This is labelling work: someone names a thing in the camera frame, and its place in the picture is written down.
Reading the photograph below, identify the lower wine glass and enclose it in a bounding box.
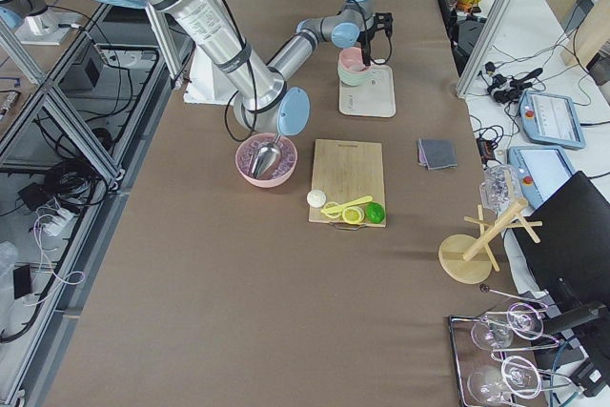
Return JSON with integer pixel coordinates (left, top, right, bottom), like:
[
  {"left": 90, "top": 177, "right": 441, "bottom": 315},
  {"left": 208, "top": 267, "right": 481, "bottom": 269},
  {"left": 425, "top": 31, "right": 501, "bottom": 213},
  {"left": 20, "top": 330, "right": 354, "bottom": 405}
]
[{"left": 467, "top": 356, "right": 542, "bottom": 406}]

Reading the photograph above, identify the yellow plastic knife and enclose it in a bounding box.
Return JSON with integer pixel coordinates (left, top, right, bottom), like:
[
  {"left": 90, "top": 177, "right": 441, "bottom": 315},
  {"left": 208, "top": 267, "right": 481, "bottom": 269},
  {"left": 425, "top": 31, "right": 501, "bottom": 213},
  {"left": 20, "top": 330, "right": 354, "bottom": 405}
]
[{"left": 342, "top": 195, "right": 373, "bottom": 209}]

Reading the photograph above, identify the wooden cup tree stand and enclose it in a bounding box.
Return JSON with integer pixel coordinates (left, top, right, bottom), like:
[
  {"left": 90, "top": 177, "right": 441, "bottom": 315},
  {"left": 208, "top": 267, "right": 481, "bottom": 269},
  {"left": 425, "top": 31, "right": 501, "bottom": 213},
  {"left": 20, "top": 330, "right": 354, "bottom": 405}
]
[{"left": 438, "top": 196, "right": 542, "bottom": 284}]

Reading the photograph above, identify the white steamed bun toy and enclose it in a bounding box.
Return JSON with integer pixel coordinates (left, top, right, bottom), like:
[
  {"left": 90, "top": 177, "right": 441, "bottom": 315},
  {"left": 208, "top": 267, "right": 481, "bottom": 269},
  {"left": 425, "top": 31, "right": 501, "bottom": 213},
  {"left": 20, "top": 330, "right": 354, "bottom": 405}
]
[{"left": 306, "top": 190, "right": 327, "bottom": 209}]

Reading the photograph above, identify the bottom green bowl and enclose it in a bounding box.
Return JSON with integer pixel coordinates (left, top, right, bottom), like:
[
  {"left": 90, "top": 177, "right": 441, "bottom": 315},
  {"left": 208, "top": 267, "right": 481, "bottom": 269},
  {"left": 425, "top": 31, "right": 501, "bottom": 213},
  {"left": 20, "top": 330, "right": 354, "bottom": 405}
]
[{"left": 340, "top": 79, "right": 371, "bottom": 89}]

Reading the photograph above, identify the upper wine glass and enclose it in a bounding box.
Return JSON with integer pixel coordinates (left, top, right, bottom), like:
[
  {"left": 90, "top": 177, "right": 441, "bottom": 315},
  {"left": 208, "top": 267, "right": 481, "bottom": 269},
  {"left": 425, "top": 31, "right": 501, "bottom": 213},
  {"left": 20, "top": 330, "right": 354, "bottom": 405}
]
[{"left": 471, "top": 302, "right": 543, "bottom": 353}]

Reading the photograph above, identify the large pink bowl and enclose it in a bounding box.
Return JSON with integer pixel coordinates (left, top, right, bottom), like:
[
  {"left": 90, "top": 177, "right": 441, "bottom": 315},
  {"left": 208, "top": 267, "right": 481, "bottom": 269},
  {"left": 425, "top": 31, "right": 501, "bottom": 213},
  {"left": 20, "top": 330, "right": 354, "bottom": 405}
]
[{"left": 234, "top": 133, "right": 298, "bottom": 188}]

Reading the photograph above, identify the clear glass mug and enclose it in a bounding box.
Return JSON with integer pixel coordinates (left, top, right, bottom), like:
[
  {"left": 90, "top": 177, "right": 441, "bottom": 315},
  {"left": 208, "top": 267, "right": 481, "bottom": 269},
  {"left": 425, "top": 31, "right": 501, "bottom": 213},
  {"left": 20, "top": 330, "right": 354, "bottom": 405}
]
[{"left": 479, "top": 165, "right": 522, "bottom": 214}]

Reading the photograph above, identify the black monitor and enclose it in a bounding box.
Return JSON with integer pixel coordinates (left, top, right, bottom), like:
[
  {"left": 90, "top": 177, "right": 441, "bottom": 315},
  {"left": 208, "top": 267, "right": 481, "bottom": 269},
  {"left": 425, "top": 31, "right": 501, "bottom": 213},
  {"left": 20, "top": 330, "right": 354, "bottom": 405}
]
[{"left": 516, "top": 172, "right": 609, "bottom": 380}]

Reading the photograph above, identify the lemon slice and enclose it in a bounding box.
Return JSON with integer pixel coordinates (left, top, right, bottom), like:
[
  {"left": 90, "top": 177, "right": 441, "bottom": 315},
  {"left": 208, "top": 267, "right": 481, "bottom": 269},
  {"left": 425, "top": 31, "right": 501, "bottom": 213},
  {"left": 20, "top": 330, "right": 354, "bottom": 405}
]
[
  {"left": 341, "top": 206, "right": 365, "bottom": 225},
  {"left": 321, "top": 201, "right": 343, "bottom": 220}
]

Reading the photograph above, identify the wine glass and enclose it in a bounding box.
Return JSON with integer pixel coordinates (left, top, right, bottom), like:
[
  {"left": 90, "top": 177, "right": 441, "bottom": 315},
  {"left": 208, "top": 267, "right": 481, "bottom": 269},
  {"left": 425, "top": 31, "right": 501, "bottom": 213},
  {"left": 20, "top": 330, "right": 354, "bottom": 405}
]
[
  {"left": 467, "top": 356, "right": 542, "bottom": 406},
  {"left": 471, "top": 302, "right": 543, "bottom": 353}
]

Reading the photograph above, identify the middle green bowl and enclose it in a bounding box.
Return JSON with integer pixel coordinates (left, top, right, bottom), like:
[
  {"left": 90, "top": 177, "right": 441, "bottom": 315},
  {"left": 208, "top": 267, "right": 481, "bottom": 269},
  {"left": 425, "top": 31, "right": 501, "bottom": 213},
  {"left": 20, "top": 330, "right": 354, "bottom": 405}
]
[{"left": 339, "top": 74, "right": 371, "bottom": 82}]

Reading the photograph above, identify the wooden cutting board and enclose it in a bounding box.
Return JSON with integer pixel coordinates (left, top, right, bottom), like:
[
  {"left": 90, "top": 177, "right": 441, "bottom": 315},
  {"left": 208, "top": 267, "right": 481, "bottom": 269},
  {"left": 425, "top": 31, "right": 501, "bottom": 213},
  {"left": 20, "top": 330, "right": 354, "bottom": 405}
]
[{"left": 311, "top": 139, "right": 387, "bottom": 209}]

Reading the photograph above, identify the upper teach pendant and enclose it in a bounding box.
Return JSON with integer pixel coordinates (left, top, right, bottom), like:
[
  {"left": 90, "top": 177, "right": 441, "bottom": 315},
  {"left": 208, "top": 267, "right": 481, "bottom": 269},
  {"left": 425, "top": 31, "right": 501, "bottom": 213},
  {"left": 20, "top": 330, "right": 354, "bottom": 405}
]
[{"left": 519, "top": 91, "right": 586, "bottom": 150}]

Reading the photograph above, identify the green bowl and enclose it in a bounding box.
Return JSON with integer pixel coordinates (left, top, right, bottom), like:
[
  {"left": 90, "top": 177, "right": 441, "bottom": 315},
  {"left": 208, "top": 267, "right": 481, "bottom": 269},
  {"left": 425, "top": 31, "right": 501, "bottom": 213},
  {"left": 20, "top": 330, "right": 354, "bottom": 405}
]
[
  {"left": 340, "top": 79, "right": 371, "bottom": 89},
  {"left": 337, "top": 64, "right": 371, "bottom": 86},
  {"left": 339, "top": 74, "right": 371, "bottom": 82}
]

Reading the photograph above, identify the wire glass rack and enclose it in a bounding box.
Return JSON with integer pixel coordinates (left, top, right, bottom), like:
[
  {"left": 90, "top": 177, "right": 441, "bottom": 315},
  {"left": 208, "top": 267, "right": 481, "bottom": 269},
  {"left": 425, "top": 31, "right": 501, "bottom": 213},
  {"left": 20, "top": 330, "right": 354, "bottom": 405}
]
[{"left": 449, "top": 283, "right": 575, "bottom": 406}]

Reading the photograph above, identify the small pink bowl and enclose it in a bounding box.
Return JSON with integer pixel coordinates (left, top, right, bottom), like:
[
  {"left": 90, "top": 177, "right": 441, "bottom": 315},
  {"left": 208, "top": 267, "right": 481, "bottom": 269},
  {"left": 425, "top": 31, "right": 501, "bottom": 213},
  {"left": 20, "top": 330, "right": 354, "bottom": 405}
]
[{"left": 338, "top": 47, "right": 368, "bottom": 72}]

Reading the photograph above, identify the lower lemon slice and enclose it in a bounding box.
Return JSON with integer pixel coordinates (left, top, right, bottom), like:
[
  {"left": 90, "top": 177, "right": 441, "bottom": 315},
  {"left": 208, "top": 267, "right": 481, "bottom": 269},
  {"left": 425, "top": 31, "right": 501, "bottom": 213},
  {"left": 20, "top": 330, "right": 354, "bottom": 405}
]
[{"left": 321, "top": 201, "right": 343, "bottom": 220}]

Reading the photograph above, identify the metal cutting board handle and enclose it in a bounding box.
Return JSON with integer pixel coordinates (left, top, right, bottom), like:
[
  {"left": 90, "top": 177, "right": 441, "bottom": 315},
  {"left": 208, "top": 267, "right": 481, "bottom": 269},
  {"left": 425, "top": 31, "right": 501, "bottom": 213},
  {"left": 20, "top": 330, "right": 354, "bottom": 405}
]
[{"left": 331, "top": 223, "right": 367, "bottom": 231}]

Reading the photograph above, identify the upper lemon slice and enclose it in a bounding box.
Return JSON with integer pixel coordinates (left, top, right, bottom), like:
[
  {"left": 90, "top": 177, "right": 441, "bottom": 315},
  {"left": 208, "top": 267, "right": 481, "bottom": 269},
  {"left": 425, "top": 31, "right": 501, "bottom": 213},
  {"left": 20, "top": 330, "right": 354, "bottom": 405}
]
[{"left": 341, "top": 206, "right": 365, "bottom": 225}]

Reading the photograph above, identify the lower teach pendant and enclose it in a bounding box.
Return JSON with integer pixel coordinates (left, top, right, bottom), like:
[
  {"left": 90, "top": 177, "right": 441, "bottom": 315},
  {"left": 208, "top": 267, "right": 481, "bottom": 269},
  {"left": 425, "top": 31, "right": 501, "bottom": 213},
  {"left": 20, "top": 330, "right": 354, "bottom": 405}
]
[{"left": 507, "top": 145, "right": 576, "bottom": 209}]

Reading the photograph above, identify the teach pendant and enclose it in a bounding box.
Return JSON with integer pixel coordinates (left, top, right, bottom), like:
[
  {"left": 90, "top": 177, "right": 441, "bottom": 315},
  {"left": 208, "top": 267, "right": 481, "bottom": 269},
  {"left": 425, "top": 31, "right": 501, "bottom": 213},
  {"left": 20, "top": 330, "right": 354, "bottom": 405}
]
[
  {"left": 519, "top": 91, "right": 586, "bottom": 150},
  {"left": 507, "top": 145, "right": 576, "bottom": 209}
]

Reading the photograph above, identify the white rabbit tray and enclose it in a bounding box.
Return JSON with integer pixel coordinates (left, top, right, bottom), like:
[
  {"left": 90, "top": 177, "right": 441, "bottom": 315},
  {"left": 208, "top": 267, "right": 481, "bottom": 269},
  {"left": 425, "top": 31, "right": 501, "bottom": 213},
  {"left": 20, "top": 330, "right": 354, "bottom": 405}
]
[{"left": 338, "top": 66, "right": 397, "bottom": 118}]

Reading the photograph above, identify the grey folded cloth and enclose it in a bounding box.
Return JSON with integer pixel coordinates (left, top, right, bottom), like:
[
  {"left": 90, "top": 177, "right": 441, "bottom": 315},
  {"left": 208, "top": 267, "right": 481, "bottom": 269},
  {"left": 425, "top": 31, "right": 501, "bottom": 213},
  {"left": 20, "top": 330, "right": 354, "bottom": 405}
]
[{"left": 417, "top": 138, "right": 458, "bottom": 170}]

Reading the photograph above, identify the metal ice scoop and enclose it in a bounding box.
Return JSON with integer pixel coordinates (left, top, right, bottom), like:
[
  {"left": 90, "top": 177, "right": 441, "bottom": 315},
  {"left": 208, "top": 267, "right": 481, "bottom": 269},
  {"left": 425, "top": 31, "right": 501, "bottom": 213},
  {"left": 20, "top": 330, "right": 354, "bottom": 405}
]
[{"left": 249, "top": 133, "right": 282, "bottom": 179}]

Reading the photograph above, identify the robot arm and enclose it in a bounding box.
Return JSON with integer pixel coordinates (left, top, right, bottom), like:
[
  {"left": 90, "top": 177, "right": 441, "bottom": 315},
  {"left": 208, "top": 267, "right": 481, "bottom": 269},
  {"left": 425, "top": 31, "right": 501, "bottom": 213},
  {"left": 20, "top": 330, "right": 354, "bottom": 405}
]
[
  {"left": 268, "top": 0, "right": 394, "bottom": 80},
  {"left": 95, "top": 0, "right": 310, "bottom": 136}
]

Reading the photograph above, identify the top green bowl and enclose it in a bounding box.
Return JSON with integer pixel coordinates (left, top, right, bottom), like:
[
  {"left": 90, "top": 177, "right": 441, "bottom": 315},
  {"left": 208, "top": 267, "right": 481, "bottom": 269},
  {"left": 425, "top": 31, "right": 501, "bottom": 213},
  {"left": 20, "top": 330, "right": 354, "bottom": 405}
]
[{"left": 337, "top": 64, "right": 371, "bottom": 86}]

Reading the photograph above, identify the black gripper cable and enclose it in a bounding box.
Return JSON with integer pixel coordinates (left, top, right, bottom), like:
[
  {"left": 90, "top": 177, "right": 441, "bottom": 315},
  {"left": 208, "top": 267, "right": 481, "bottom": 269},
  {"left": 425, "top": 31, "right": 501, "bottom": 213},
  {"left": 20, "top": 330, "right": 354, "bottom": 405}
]
[{"left": 369, "top": 13, "right": 395, "bottom": 68}]

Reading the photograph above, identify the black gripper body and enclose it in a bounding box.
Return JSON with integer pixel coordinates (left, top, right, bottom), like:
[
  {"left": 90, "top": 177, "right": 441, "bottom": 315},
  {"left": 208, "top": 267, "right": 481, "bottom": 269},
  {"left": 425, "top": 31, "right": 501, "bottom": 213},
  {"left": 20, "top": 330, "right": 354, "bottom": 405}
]
[{"left": 357, "top": 12, "right": 394, "bottom": 66}]

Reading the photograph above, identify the green lime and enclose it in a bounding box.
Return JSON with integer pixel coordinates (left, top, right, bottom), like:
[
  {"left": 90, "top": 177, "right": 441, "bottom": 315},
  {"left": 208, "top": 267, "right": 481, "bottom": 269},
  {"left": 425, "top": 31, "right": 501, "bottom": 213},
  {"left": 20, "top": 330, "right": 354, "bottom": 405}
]
[{"left": 365, "top": 202, "right": 386, "bottom": 224}]

